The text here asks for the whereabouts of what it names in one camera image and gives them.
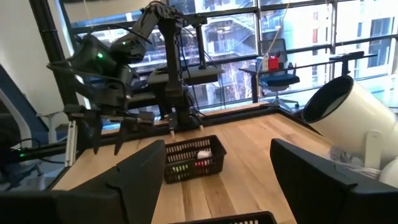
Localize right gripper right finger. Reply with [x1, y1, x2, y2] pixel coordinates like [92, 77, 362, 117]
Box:
[269, 138, 398, 224]

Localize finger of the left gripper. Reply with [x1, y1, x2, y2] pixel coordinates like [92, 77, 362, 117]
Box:
[113, 119, 138, 156]
[83, 110, 104, 156]

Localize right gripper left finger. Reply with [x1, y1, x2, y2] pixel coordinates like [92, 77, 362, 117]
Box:
[57, 139, 168, 224]

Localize green small charger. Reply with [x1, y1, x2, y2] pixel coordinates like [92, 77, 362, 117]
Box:
[172, 164, 190, 174]

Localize blue seat office chair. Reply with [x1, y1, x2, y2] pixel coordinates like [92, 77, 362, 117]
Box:
[259, 38, 302, 110]

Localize silver aluminium extrusion bar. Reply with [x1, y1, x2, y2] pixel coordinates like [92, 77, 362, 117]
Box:
[63, 119, 78, 168]

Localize white cylindrical projector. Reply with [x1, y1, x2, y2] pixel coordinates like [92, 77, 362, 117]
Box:
[300, 74, 398, 190]

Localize black slotted plastic basket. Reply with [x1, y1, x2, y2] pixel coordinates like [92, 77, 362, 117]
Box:
[163, 134, 228, 185]
[169, 210, 280, 224]

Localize background standing desk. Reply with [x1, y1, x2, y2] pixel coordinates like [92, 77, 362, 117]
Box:
[238, 50, 379, 104]

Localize red desk container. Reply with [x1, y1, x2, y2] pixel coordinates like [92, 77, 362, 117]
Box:
[267, 55, 280, 72]

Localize white desk bottle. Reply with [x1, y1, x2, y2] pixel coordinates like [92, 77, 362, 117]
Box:
[256, 55, 269, 72]

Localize large window black mullions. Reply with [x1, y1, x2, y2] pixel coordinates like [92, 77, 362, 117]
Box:
[60, 0, 398, 110]

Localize white coiled cable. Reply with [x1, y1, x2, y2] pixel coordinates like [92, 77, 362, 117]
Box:
[328, 145, 382, 180]

